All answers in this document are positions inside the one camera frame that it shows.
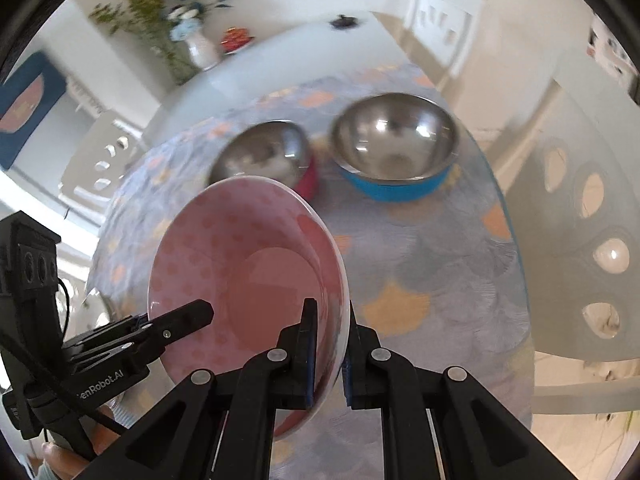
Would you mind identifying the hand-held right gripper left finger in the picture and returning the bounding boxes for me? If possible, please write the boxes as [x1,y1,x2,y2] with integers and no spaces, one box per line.
[117,298,321,480]

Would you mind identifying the blue steel bowl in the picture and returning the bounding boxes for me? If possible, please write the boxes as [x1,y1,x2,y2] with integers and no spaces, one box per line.
[329,92,460,203]

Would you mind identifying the red lidded cup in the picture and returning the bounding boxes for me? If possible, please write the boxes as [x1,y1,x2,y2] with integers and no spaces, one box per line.
[221,26,254,55]

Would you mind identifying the white ribbed vase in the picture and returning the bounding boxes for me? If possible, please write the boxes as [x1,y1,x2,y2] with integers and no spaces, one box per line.
[186,27,222,71]

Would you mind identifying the white shelf unit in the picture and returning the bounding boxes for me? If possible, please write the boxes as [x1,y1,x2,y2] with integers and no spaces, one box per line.
[585,10,640,91]

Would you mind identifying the person's left hand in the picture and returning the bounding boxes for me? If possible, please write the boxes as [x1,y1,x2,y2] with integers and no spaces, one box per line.
[37,440,108,480]

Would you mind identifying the blue and white flowers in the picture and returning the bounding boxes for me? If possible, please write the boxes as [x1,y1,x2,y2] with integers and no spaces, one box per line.
[160,0,233,41]

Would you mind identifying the glass vase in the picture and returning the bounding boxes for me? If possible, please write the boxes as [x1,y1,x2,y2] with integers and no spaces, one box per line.
[150,35,201,86]

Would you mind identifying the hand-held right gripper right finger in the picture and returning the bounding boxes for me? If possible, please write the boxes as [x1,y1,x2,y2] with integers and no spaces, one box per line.
[341,302,576,480]

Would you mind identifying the blue refrigerator cover cloth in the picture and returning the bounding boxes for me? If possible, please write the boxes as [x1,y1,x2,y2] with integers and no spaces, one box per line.
[0,50,68,171]

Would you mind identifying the pink patterned bowl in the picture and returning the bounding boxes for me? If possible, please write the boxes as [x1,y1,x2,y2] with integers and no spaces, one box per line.
[146,175,351,438]

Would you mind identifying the green plant bouquet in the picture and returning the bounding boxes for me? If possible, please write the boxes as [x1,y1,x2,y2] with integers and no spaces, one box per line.
[90,0,168,51]

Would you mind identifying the white chair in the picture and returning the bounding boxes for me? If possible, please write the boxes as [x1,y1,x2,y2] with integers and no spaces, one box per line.
[65,77,106,116]
[60,110,151,211]
[495,77,640,416]
[404,0,483,91]

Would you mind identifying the red steel bowl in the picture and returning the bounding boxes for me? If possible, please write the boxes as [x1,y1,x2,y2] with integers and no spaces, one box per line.
[207,120,319,201]

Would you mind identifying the fan-patterned tablecloth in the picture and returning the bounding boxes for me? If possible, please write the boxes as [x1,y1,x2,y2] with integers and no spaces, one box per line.
[87,62,536,456]

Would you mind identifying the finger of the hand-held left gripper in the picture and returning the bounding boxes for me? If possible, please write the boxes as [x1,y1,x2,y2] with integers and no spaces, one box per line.
[62,312,153,356]
[70,299,216,376]

